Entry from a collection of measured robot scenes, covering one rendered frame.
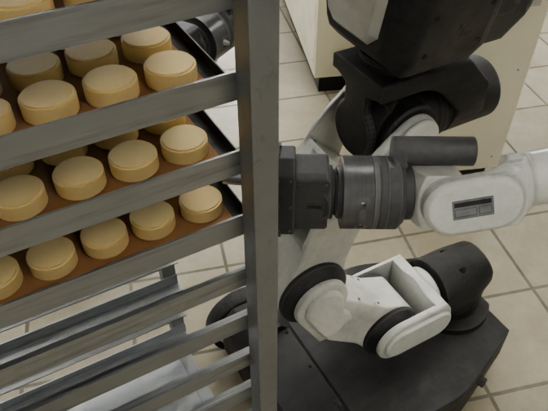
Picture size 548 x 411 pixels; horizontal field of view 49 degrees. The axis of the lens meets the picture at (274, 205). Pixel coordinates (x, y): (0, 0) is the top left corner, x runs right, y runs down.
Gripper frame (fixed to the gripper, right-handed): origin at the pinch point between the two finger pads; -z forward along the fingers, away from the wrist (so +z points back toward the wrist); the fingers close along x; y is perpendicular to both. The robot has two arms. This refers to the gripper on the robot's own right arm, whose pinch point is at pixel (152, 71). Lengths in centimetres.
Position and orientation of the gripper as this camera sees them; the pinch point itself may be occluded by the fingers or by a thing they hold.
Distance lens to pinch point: 97.1
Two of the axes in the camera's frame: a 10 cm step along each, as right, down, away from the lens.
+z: 5.1, -5.8, 6.3
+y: 8.6, 3.5, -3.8
